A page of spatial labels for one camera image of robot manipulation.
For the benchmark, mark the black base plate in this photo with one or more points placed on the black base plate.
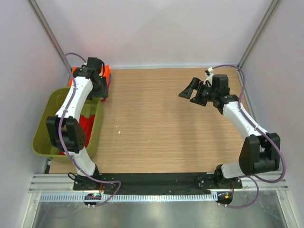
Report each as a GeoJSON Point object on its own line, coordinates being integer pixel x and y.
{"type": "Point", "coordinates": [155, 183]}

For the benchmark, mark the aluminium corner post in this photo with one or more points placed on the aluminium corner post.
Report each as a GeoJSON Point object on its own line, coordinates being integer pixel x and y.
{"type": "Point", "coordinates": [47, 29]}
{"type": "Point", "coordinates": [260, 29]}

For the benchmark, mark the orange t shirt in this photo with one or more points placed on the orange t shirt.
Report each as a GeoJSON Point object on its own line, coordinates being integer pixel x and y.
{"type": "Point", "coordinates": [105, 72]}

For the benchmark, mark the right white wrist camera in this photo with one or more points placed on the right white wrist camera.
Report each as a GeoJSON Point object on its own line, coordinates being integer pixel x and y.
{"type": "Point", "coordinates": [209, 74]}

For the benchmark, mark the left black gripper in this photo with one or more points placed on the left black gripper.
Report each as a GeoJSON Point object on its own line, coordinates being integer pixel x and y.
{"type": "Point", "coordinates": [102, 92]}

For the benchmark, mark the left aluminium corner post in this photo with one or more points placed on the left aluminium corner post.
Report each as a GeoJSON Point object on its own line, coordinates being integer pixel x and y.
{"type": "Point", "coordinates": [47, 29]}

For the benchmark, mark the aluminium frame rail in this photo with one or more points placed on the aluminium frame rail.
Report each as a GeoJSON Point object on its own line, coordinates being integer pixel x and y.
{"type": "Point", "coordinates": [62, 183]}

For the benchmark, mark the red t shirt in basket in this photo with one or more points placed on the red t shirt in basket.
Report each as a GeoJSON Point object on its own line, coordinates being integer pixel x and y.
{"type": "Point", "coordinates": [86, 128]}

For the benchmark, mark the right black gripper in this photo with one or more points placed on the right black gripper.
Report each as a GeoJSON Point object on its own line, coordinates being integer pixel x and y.
{"type": "Point", "coordinates": [188, 92]}

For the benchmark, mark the olive green plastic basket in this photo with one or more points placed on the olive green plastic basket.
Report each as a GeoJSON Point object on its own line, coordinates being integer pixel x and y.
{"type": "Point", "coordinates": [41, 144]}

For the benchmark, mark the right aluminium corner post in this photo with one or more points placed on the right aluminium corner post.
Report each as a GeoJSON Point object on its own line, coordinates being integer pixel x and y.
{"type": "Point", "coordinates": [260, 29]}

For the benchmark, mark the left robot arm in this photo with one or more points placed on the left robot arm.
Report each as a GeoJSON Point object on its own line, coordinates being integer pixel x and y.
{"type": "Point", "coordinates": [72, 107]}

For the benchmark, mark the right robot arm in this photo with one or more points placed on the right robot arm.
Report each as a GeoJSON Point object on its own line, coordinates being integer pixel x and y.
{"type": "Point", "coordinates": [259, 151]}

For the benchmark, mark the white slotted cable duct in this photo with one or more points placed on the white slotted cable duct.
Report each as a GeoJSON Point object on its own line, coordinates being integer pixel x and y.
{"type": "Point", "coordinates": [94, 197]}

